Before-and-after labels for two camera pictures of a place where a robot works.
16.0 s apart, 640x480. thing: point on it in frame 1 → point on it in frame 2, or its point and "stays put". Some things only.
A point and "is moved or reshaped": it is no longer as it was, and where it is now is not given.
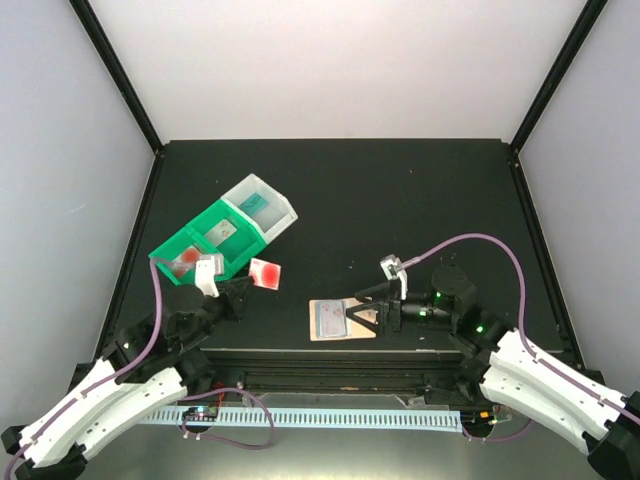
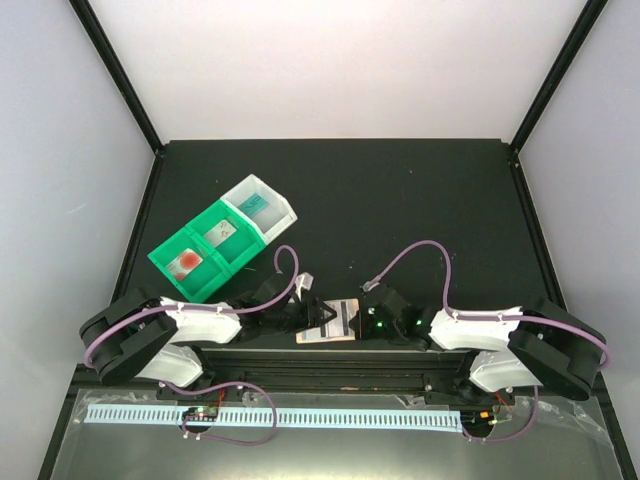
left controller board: x=200 y=414 stays put
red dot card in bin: x=185 y=262 stays put
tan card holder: x=354 y=330 is moved or reshaped
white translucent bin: x=268 y=211 stays put
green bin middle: x=220 y=230 stays put
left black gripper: x=235 y=296 → x=311 y=316
